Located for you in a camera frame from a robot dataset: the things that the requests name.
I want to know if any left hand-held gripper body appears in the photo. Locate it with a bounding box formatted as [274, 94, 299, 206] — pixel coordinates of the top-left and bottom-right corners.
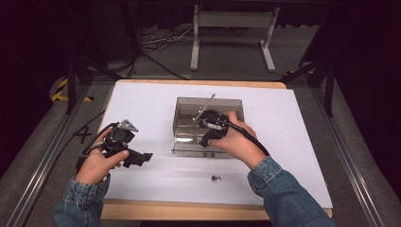
[102, 118, 140, 159]

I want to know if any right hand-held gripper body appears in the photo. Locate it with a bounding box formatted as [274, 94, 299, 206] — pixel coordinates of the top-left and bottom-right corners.
[192, 93, 230, 140]

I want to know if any clear grey drawer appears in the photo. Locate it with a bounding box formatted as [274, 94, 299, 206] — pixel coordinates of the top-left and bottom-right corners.
[170, 124, 235, 159]

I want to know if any clear grey drawer box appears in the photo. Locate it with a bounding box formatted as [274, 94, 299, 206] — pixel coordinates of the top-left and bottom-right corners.
[172, 96, 246, 152]

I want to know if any person's right hand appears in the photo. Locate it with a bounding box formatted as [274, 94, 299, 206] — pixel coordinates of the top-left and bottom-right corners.
[207, 110, 268, 170]

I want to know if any person's left hand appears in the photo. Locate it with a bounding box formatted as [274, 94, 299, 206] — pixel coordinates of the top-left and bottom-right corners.
[74, 127, 131, 185]

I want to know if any white paper sheet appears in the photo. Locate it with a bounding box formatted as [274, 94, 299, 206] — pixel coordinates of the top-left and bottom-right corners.
[99, 80, 334, 210]

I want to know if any wooden table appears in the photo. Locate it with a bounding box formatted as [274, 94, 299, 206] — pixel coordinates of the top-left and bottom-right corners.
[99, 79, 334, 221]

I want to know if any black metal stand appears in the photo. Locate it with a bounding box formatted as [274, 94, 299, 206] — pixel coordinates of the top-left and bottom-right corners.
[273, 56, 337, 118]
[63, 51, 125, 115]

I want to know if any white metal stand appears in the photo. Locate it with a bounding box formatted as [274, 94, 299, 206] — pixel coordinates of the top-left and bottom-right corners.
[189, 4, 281, 73]

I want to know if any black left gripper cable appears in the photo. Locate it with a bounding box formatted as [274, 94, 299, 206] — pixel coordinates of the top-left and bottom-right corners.
[75, 122, 119, 174]

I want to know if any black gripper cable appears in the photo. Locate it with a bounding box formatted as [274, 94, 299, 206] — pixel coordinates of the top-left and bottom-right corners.
[206, 117, 271, 158]
[75, 122, 119, 174]

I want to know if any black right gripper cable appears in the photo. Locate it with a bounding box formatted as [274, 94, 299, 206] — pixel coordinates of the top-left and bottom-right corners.
[206, 117, 271, 158]

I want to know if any thin black floor cable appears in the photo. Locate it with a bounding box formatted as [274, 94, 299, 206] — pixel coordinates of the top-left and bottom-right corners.
[51, 109, 107, 166]

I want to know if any aluminium floor rail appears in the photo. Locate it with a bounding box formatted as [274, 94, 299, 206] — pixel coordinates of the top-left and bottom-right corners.
[4, 82, 93, 227]
[309, 87, 386, 227]

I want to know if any bundle of floor cables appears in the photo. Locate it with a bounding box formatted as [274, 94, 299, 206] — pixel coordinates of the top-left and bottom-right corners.
[140, 26, 195, 53]

